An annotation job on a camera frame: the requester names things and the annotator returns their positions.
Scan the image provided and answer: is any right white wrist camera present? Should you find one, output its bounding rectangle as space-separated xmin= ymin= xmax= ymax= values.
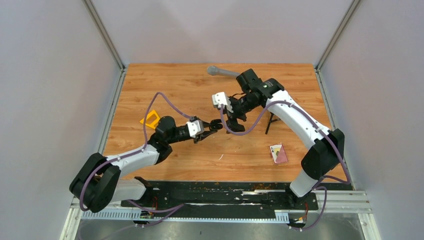
xmin=211 ymin=91 xmax=234 ymax=113

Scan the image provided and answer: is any yellow triangular plastic part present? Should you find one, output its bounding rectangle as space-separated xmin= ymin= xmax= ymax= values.
xmin=139 ymin=109 xmax=160 ymax=129

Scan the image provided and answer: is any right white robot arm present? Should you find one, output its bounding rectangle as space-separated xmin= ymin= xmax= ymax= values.
xmin=214 ymin=69 xmax=346 ymax=209

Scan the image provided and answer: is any playing card box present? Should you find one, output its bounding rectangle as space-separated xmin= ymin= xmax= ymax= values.
xmin=268 ymin=143 xmax=289 ymax=165

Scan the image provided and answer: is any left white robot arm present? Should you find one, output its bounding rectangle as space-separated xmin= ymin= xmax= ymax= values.
xmin=69 ymin=116 xmax=223 ymax=213

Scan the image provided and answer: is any black earbud charging case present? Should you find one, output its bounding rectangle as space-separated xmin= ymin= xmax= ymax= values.
xmin=209 ymin=119 xmax=223 ymax=131

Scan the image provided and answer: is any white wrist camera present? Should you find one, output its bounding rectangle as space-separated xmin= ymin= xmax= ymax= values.
xmin=186 ymin=119 xmax=205 ymax=139
xmin=211 ymin=91 xmax=234 ymax=113

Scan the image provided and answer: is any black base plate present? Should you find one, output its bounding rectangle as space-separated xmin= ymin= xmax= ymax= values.
xmin=134 ymin=181 xmax=319 ymax=219

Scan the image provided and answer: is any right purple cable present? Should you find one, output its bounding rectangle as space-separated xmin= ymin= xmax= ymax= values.
xmin=219 ymin=100 xmax=352 ymax=232

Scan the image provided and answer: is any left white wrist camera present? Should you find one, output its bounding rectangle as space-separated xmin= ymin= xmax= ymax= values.
xmin=186 ymin=119 xmax=205 ymax=139

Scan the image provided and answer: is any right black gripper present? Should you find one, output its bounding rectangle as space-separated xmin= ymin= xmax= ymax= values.
xmin=221 ymin=92 xmax=259 ymax=134

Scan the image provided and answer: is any grey microphone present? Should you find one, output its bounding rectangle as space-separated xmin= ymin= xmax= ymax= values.
xmin=206 ymin=65 xmax=240 ymax=78

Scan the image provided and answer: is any slotted cable duct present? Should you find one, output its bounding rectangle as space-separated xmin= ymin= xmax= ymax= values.
xmin=80 ymin=209 xmax=290 ymax=224

